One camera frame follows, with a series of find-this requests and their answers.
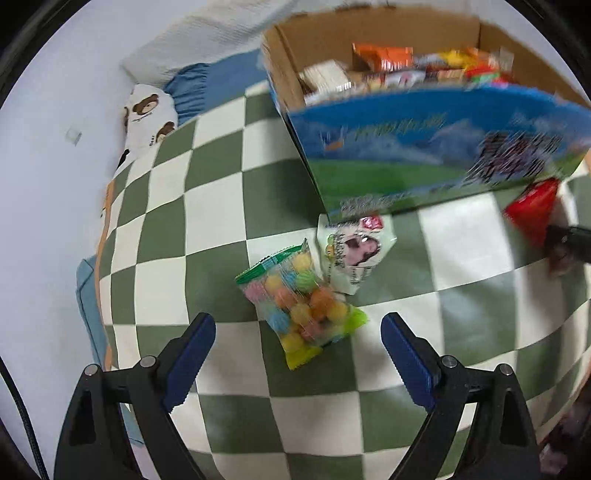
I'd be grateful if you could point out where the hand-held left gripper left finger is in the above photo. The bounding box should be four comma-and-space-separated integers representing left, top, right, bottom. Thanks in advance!
53, 311, 217, 480

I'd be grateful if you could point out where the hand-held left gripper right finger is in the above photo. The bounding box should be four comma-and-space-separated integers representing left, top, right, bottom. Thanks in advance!
379, 311, 541, 480

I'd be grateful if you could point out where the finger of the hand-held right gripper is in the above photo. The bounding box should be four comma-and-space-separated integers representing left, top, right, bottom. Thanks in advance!
544, 224, 591, 265

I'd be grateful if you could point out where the red triangular snack packet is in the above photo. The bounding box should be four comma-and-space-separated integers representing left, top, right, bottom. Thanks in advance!
502, 178, 561, 250

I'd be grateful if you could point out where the white cow print snack packet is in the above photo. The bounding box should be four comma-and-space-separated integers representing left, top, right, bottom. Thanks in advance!
316, 213, 398, 296

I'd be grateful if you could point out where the clear packet of colourful candy balls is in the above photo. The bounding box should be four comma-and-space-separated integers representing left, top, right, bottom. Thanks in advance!
235, 239, 369, 371

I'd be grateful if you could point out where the cardboard box blue print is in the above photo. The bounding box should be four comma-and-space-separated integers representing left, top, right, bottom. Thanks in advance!
260, 4, 591, 223

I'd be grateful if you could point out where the orange snack packet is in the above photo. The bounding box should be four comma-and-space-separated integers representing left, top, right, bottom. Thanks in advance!
352, 43, 414, 73

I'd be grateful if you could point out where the clear white snack packet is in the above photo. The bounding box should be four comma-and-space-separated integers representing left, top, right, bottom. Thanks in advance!
299, 59, 354, 95

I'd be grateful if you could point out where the green white checkered blanket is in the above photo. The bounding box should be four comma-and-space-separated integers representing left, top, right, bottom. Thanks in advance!
95, 83, 591, 480

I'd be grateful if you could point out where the white bear print pillow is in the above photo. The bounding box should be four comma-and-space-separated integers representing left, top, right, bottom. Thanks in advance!
112, 84, 179, 178

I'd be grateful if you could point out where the blue ruffled pillow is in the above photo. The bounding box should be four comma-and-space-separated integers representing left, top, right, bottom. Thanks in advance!
163, 47, 267, 128

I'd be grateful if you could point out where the grey white textured pillow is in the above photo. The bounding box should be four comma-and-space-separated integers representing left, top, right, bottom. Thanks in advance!
121, 0, 301, 87

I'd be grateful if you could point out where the black cable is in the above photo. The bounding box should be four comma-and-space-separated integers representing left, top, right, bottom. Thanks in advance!
0, 355, 49, 480

